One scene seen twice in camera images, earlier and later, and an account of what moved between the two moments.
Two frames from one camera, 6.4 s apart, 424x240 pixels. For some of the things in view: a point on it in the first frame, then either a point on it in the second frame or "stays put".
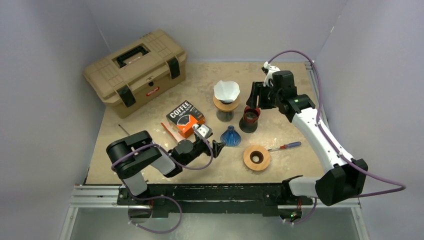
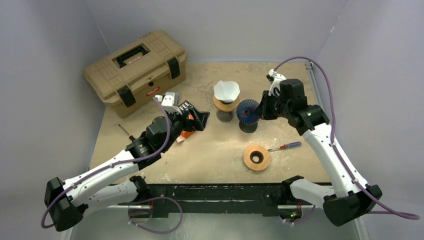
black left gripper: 216,146 to 202,116
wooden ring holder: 256,157 stays put
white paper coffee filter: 226,91 stays put
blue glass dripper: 230,137 to 248,111
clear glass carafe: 224,116 stays put
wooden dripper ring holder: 226,107 stays put
